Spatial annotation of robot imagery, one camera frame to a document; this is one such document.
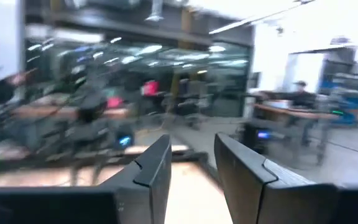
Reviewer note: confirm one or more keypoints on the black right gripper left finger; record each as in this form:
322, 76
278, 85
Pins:
148, 186

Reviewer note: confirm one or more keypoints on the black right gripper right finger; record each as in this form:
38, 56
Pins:
253, 193

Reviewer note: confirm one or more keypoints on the wooden-top desk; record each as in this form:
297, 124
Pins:
294, 113

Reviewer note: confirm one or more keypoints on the black computer tower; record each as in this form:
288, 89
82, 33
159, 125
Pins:
255, 137
124, 138

